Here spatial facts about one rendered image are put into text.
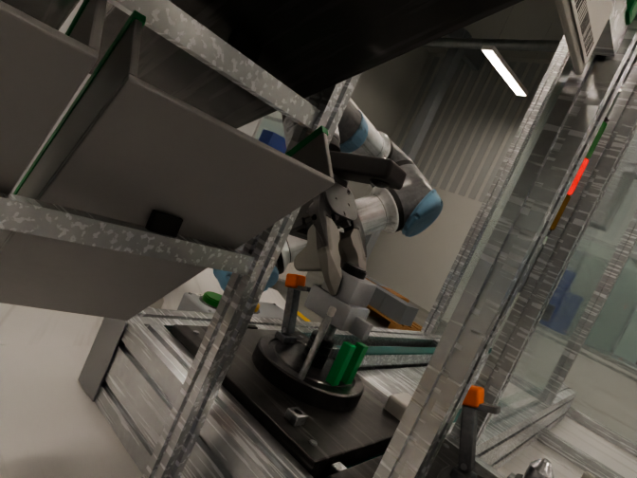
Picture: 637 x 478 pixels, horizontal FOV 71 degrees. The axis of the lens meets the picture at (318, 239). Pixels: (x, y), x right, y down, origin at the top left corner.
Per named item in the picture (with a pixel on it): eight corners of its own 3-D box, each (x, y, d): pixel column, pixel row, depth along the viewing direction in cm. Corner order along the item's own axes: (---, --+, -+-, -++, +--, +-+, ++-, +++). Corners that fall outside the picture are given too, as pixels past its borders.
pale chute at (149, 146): (-37, 298, 35) (-24, 248, 37) (128, 321, 44) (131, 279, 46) (126, 77, 19) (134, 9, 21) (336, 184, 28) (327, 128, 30)
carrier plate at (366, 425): (167, 339, 53) (173, 322, 52) (295, 341, 71) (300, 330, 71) (305, 483, 38) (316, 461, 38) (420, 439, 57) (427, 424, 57)
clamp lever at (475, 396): (451, 468, 42) (458, 384, 43) (459, 464, 43) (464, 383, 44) (491, 481, 39) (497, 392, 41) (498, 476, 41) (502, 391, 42)
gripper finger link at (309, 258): (302, 304, 54) (303, 238, 58) (344, 293, 51) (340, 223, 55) (286, 297, 51) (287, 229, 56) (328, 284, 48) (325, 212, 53)
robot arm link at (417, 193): (202, 253, 99) (408, 187, 116) (225, 311, 92) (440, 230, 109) (195, 221, 89) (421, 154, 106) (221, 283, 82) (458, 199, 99)
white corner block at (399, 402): (375, 421, 56) (389, 393, 56) (391, 417, 60) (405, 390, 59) (406, 446, 53) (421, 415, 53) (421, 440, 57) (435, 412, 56)
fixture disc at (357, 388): (229, 346, 53) (236, 331, 53) (301, 346, 64) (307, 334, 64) (310, 418, 45) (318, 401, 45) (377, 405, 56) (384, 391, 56)
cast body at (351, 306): (302, 304, 54) (326, 252, 54) (323, 307, 58) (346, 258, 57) (354, 340, 49) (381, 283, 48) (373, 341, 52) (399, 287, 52)
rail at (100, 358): (77, 379, 53) (112, 297, 52) (404, 363, 123) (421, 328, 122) (95, 407, 50) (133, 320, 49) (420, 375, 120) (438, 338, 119)
